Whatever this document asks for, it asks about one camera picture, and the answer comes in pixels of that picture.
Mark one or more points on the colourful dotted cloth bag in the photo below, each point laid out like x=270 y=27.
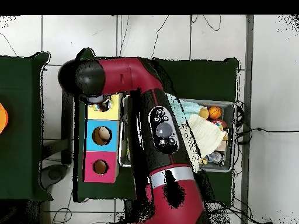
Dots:
x=219 y=123
x=108 y=103

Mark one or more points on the cream waffle cloth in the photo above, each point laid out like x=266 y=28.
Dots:
x=208 y=135

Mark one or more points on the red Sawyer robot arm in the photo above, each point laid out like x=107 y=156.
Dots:
x=130 y=74

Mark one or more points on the wooden box with three holes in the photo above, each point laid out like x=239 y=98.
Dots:
x=109 y=142

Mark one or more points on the mint waffle cloth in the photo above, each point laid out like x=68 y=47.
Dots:
x=184 y=107

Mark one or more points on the peach foam ball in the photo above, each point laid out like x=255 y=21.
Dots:
x=204 y=113

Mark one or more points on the dark green table cloth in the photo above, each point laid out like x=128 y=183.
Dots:
x=18 y=116
x=198 y=79

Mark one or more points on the small orange basketball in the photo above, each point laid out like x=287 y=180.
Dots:
x=215 y=112

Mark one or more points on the black upright panel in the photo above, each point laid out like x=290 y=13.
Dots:
x=67 y=128

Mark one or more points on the grey round stand base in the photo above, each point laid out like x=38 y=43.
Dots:
x=55 y=173

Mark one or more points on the orange object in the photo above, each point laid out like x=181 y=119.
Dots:
x=3 y=119

